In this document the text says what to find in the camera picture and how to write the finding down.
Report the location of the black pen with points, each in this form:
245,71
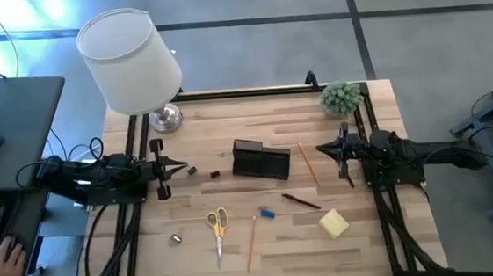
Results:
301,201
351,182

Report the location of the black frame side rail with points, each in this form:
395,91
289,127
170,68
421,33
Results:
370,106
358,116
130,129
144,126

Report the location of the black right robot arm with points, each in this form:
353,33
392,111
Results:
406,147

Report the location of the white shade table lamp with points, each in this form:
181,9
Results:
130,63

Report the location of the green artificial plant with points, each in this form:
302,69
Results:
341,99

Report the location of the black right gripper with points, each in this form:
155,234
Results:
351,149

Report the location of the blue eraser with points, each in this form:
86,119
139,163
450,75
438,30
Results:
267,214

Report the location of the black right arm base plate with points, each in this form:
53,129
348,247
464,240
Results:
408,179

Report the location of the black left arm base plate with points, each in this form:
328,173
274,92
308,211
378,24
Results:
114,199

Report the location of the yellow sticky note pad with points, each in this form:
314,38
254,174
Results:
333,223

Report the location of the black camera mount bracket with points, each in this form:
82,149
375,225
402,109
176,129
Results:
311,82

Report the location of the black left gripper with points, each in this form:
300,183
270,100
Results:
154,169

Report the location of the orange wooden pencil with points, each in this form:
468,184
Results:
251,243
308,164

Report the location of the black caster foot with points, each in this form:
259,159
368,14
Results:
37,272

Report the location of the dark grey desk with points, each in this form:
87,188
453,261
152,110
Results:
15,112

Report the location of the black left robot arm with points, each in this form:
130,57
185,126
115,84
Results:
99,176

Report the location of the blue-grey side table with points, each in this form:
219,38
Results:
487,114

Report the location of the black mesh desk organizer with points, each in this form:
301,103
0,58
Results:
261,161

